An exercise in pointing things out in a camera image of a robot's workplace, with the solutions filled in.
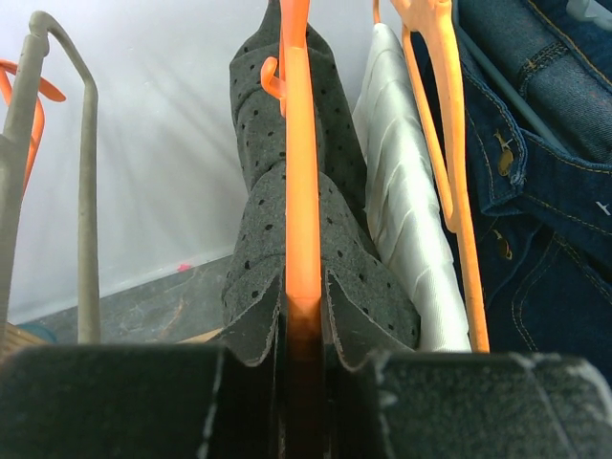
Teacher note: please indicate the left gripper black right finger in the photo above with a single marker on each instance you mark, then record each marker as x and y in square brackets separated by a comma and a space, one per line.
[393, 402]

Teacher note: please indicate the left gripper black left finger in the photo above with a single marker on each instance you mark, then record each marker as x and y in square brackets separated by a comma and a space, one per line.
[208, 400]

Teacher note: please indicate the dark grey dotted garment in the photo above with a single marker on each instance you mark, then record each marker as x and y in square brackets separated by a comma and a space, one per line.
[347, 251]

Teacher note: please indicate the orange hanger of grey garment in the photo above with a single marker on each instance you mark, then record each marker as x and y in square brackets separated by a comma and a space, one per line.
[287, 78]

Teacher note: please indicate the orange hanger of white garment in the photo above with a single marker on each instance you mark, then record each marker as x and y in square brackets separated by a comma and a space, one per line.
[433, 65]

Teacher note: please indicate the blue-grey hanger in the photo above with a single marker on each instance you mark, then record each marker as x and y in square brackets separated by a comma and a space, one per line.
[559, 66]

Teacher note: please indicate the teal plastic bin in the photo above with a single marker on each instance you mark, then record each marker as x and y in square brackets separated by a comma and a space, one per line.
[39, 331]

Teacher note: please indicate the white garment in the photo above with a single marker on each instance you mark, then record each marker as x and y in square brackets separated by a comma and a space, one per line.
[402, 205]

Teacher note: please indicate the blue denim jeans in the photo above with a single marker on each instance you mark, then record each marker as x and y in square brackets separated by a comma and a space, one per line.
[541, 218]

